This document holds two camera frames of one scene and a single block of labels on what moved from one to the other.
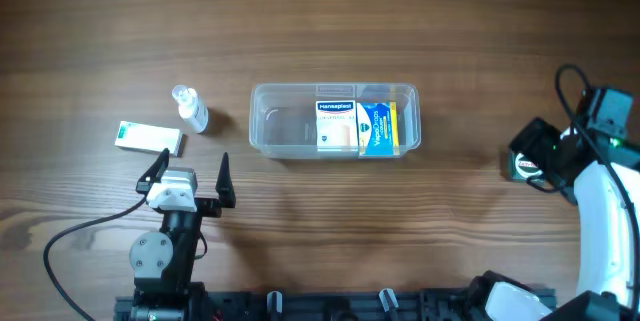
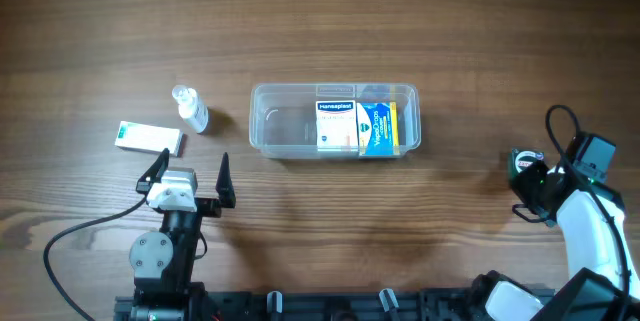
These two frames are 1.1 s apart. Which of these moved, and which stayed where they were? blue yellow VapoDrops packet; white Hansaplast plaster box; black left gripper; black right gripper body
Moved: black right gripper body
Stayed: white Hansaplast plaster box; blue yellow VapoDrops packet; black left gripper
